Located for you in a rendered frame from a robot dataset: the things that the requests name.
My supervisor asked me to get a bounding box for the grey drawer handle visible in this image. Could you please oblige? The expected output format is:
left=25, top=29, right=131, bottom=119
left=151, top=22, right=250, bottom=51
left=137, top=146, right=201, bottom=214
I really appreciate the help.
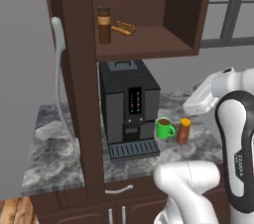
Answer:
left=104, top=184, right=135, bottom=195

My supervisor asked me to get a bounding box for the grey curved door handle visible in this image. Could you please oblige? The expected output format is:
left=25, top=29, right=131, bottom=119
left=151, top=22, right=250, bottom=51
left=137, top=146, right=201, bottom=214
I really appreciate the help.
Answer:
left=50, top=16, right=81, bottom=161

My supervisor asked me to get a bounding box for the brown cinnamon bottle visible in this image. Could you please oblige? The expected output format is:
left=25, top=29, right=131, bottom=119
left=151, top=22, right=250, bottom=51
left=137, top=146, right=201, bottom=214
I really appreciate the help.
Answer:
left=96, top=5, right=112, bottom=45

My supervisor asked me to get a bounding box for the grey window frame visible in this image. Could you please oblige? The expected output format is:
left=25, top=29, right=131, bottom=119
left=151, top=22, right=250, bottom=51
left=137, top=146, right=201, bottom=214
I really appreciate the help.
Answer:
left=199, top=0, right=254, bottom=50

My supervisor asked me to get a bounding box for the dark brown cabinet door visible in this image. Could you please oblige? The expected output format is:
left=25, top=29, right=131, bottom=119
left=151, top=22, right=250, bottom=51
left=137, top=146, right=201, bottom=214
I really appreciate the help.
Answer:
left=41, top=0, right=107, bottom=208

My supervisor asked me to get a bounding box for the grey cupboard door handle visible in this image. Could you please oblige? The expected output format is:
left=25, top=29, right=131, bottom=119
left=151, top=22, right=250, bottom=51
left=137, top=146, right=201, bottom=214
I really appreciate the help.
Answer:
left=107, top=207, right=114, bottom=224
left=120, top=205, right=127, bottom=224

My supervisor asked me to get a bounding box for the green mug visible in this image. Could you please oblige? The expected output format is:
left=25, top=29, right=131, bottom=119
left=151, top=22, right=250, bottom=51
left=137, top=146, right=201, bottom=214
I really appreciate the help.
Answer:
left=155, top=116, right=177, bottom=141

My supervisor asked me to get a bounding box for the brown bottle with orange cap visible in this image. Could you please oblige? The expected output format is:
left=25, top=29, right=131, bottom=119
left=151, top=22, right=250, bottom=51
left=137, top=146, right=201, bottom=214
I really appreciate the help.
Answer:
left=176, top=117, right=192, bottom=146

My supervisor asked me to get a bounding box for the dark brown wall cabinet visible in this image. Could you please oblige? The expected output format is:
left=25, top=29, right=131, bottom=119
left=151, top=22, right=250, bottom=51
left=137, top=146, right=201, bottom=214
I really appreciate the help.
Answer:
left=90, top=0, right=216, bottom=63

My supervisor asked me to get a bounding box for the dark brown cupboard door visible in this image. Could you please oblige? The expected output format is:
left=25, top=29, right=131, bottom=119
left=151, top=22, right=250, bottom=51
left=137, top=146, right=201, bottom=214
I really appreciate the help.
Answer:
left=116, top=194, right=171, bottom=224
left=37, top=202, right=118, bottom=224

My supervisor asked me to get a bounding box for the dark brown drawer front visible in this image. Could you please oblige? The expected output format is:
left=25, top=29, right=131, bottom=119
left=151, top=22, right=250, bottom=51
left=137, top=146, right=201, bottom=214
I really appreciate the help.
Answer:
left=103, top=175, right=167, bottom=203

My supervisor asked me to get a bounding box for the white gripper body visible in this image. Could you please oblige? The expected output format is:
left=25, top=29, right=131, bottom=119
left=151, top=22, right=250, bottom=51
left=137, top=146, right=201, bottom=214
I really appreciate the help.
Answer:
left=182, top=79, right=220, bottom=117

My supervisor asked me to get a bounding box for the black coffee machine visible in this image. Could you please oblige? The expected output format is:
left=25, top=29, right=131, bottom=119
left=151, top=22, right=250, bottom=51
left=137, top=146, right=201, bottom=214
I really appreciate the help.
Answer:
left=97, top=58, right=163, bottom=164

